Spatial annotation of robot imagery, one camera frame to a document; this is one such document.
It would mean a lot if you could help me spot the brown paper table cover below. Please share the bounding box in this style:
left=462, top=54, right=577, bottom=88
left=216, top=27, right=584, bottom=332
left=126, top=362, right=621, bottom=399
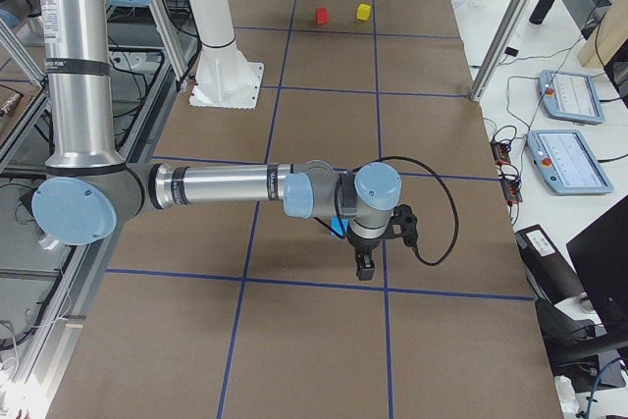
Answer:
left=49, top=0, right=561, bottom=418

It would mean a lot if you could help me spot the teach pendant tablet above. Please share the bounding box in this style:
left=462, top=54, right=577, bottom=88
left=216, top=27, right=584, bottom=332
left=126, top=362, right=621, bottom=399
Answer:
left=527, top=130, right=613, bottom=195
left=539, top=70, right=604, bottom=125

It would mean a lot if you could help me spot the near teach pendant tablet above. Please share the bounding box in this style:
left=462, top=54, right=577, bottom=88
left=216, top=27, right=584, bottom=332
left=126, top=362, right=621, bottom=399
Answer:
left=527, top=130, right=613, bottom=195

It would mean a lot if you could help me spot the black orange circuit board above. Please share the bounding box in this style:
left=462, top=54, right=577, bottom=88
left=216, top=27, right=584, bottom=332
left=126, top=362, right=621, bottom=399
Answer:
left=491, top=140, right=522, bottom=206

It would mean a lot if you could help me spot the black camera cable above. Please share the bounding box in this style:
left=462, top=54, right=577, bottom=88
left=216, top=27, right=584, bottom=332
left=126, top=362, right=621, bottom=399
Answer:
left=377, top=157, right=460, bottom=266

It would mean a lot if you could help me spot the white pedestal column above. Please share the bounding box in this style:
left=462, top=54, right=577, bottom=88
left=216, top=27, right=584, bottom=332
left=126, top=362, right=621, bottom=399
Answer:
left=189, top=0, right=264, bottom=110

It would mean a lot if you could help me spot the aluminium frame post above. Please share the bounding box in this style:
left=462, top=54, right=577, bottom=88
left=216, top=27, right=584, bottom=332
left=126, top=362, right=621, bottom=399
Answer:
left=469, top=0, right=531, bottom=102

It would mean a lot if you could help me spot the black water bottle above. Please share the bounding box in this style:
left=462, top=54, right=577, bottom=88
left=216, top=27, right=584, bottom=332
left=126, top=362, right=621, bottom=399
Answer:
left=529, top=0, right=555, bottom=26

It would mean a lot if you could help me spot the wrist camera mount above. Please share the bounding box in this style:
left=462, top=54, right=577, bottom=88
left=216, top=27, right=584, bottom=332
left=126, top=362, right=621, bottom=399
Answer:
left=385, top=204, right=418, bottom=248

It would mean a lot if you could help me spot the far teach pendant tablet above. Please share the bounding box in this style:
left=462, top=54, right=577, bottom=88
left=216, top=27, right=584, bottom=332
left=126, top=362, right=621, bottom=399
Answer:
left=539, top=70, right=604, bottom=125

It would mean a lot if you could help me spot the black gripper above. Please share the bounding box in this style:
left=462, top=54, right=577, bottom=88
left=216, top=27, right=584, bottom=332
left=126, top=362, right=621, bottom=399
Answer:
left=346, top=226, right=391, bottom=282

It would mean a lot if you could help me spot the black computer monitor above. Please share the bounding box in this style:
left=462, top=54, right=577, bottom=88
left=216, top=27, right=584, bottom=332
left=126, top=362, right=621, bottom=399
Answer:
left=567, top=197, right=627, bottom=331

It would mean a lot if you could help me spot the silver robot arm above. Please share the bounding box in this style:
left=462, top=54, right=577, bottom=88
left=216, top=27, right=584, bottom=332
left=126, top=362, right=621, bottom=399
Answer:
left=31, top=0, right=407, bottom=281
left=1, top=0, right=44, bottom=46

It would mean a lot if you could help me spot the red cube block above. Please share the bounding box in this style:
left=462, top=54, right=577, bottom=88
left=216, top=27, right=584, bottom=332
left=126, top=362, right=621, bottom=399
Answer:
left=315, top=7, right=329, bottom=26

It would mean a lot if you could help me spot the yellow cube block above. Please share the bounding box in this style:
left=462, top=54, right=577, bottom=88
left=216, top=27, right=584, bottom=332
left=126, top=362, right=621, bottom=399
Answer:
left=355, top=3, right=372, bottom=22

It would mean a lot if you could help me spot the white power strip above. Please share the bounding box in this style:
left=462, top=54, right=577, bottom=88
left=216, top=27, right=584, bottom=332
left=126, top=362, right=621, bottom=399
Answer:
left=38, top=233, right=61, bottom=251

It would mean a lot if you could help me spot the blue cube block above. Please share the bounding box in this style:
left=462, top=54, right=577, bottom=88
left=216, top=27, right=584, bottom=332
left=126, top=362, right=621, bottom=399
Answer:
left=330, top=218, right=348, bottom=238

